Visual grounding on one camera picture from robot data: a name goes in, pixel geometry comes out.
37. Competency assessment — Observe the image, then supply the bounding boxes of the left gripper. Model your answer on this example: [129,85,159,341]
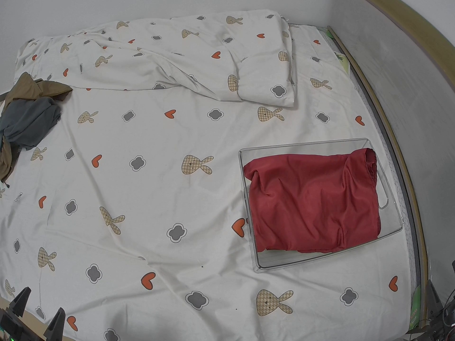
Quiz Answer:
[0,287,67,341]

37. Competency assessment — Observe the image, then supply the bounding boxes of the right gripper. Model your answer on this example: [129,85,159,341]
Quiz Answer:
[407,281,455,341]

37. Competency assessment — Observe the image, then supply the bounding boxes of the red shirt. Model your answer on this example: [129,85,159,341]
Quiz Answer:
[243,148,382,254]

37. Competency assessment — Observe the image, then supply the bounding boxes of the clear plastic box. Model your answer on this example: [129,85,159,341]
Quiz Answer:
[237,138,404,273]

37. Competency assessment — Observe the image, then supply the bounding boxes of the grey garment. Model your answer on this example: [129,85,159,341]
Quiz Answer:
[0,97,62,151]

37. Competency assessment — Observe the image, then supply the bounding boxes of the brown garment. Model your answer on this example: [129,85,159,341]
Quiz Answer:
[0,72,73,187]

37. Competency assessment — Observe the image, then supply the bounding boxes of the white printed quilt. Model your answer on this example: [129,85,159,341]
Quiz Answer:
[14,10,298,110]

